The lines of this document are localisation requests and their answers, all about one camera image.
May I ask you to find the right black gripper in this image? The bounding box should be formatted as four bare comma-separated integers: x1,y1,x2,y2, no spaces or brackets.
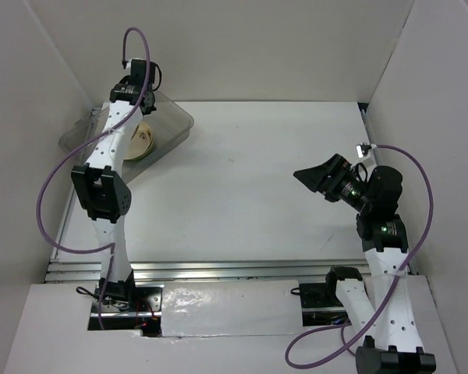
293,153,374,212

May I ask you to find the cream plate with black patch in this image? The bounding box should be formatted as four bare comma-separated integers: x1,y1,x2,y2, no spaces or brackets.
124,121,154,161

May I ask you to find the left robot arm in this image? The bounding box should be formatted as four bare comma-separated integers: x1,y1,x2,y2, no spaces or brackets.
71,59,161,311

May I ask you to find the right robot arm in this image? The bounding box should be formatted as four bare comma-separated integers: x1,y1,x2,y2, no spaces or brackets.
293,154,437,373

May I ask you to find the clear plastic bin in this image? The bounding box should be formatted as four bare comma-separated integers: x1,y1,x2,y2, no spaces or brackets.
58,91,194,183

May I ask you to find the white cover panel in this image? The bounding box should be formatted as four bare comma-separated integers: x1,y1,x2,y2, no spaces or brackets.
161,280,303,337

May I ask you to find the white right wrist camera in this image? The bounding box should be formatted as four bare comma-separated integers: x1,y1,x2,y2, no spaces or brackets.
356,143,377,162

